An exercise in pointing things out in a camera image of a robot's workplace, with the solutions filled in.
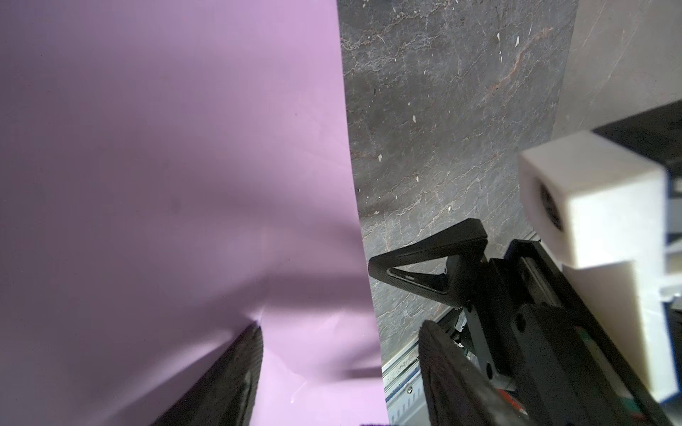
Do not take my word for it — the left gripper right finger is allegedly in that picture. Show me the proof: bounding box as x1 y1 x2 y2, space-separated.
417 321 532 425

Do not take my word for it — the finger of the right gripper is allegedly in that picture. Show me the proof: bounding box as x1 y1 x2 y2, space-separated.
368 218 488 306

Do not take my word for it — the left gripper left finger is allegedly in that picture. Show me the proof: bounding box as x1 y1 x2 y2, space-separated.
154 323 264 426

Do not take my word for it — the aluminium rail base frame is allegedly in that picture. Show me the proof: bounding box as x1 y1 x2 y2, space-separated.
382 337 430 425

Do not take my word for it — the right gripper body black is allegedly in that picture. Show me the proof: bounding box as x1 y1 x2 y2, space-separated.
458 240 671 425

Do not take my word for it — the pink wrapping paper sheet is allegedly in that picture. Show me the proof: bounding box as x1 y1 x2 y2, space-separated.
1 1 388 425

